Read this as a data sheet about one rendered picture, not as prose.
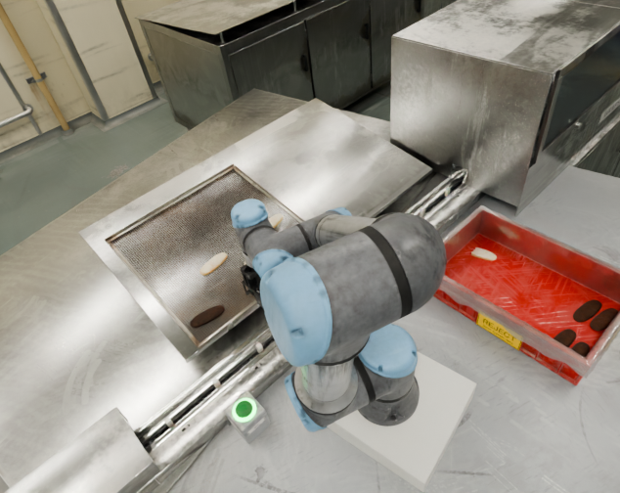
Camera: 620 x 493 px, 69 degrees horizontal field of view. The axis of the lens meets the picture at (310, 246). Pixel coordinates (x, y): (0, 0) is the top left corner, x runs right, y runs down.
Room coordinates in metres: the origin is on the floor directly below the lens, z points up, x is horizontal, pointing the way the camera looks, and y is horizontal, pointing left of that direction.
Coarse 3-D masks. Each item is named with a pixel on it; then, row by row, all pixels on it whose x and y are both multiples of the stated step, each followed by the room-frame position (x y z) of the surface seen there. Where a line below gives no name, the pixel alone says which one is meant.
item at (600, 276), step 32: (480, 224) 0.99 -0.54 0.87; (512, 224) 0.92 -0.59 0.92; (448, 256) 0.90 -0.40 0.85; (544, 256) 0.83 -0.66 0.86; (576, 256) 0.77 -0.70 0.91; (448, 288) 0.74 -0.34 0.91; (608, 288) 0.69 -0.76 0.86; (512, 320) 0.60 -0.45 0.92; (544, 352) 0.52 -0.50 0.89; (576, 352) 0.49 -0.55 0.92
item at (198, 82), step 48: (192, 0) 3.59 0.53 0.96; (240, 0) 3.28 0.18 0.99; (288, 0) 3.00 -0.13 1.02; (336, 0) 3.20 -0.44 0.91; (384, 0) 3.48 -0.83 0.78; (192, 48) 2.92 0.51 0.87; (240, 48) 2.75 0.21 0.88; (288, 48) 2.93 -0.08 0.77; (336, 48) 3.18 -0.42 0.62; (384, 48) 3.48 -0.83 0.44; (192, 96) 3.09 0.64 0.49; (240, 96) 2.67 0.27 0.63; (288, 96) 2.89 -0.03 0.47; (336, 96) 3.15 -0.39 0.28
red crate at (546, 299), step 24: (480, 240) 0.97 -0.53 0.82; (456, 264) 0.89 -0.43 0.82; (480, 264) 0.87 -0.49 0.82; (504, 264) 0.85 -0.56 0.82; (528, 264) 0.84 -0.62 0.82; (480, 288) 0.78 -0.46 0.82; (504, 288) 0.77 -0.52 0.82; (528, 288) 0.76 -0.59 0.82; (552, 288) 0.74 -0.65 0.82; (576, 288) 0.73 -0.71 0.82; (528, 312) 0.68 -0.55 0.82; (552, 312) 0.67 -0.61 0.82; (552, 336) 0.59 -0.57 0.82; (576, 336) 0.58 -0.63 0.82; (552, 360) 0.52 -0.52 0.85; (576, 384) 0.46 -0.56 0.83
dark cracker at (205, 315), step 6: (216, 306) 0.81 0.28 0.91; (222, 306) 0.81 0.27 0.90; (204, 312) 0.80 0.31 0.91; (210, 312) 0.79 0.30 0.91; (216, 312) 0.79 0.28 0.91; (222, 312) 0.79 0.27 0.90; (198, 318) 0.78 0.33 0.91; (204, 318) 0.78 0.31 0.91; (210, 318) 0.78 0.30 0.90; (192, 324) 0.77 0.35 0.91; (198, 324) 0.76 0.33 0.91; (204, 324) 0.76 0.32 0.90
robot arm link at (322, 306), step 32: (320, 256) 0.35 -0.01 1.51; (352, 256) 0.34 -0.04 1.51; (384, 256) 0.33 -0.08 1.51; (288, 288) 0.31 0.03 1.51; (320, 288) 0.30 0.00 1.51; (352, 288) 0.30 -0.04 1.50; (384, 288) 0.30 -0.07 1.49; (288, 320) 0.28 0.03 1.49; (320, 320) 0.28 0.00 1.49; (352, 320) 0.28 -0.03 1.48; (384, 320) 0.29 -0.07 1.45; (288, 352) 0.28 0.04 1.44; (320, 352) 0.27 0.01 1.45; (352, 352) 0.29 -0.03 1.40; (288, 384) 0.43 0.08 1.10; (320, 384) 0.35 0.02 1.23; (352, 384) 0.40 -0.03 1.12; (320, 416) 0.37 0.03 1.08
